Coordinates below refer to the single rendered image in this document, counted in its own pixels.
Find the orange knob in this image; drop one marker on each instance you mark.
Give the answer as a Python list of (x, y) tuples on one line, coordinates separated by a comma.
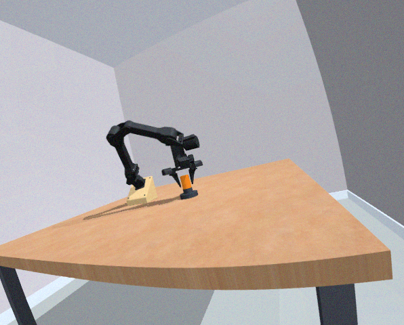
[(185, 182)]

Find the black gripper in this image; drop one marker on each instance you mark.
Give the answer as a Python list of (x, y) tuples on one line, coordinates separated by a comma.
[(172, 172)]

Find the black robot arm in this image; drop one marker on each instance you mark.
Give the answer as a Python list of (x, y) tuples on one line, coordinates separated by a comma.
[(166, 135)]

